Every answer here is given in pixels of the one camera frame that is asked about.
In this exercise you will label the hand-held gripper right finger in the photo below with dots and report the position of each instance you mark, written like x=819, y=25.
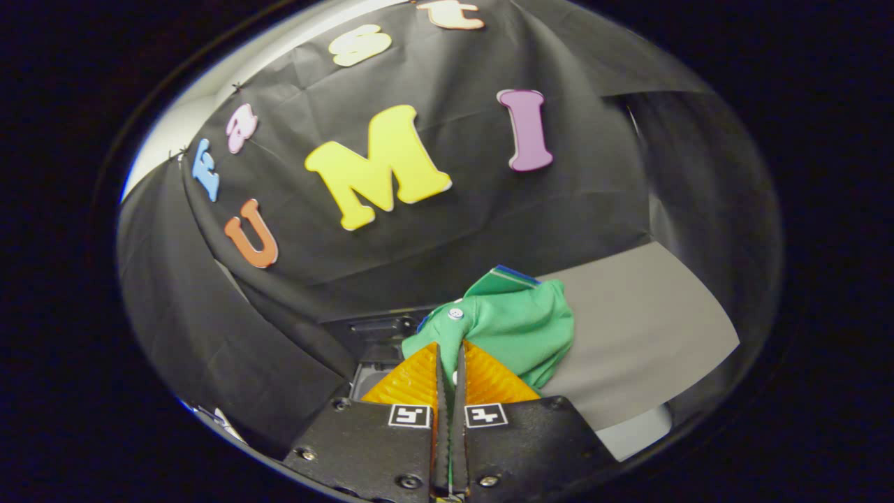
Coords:
x=461, y=447

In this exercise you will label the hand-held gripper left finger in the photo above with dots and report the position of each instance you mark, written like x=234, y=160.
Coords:
x=440, y=447

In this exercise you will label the green polo shirt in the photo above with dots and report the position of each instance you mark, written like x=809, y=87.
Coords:
x=520, y=332

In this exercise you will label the beige cabinet with dark top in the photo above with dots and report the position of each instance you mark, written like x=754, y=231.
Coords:
x=642, y=335

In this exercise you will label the black backdrop cloth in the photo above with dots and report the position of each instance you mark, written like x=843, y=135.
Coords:
x=475, y=230

